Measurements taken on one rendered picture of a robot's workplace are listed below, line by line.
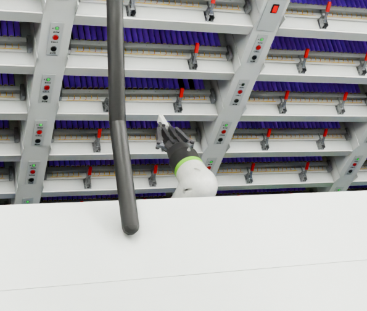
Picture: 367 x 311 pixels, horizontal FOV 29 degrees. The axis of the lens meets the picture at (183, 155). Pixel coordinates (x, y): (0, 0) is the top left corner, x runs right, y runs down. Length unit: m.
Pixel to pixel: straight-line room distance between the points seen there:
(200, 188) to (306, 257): 0.92
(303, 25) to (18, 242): 1.71
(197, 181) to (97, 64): 0.59
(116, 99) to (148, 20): 1.22
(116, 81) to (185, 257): 0.27
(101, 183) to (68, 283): 1.84
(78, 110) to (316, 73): 0.89
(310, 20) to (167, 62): 0.52
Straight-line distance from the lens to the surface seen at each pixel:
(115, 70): 1.03
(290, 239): 1.08
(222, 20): 2.34
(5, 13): 2.13
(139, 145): 2.65
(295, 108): 2.77
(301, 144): 2.95
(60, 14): 2.15
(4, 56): 2.27
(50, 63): 2.26
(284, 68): 2.59
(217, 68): 2.46
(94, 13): 2.19
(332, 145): 3.03
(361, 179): 3.29
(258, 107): 2.70
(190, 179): 1.97
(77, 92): 2.44
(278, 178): 3.06
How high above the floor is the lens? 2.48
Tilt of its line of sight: 42 degrees down
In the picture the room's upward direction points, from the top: 20 degrees clockwise
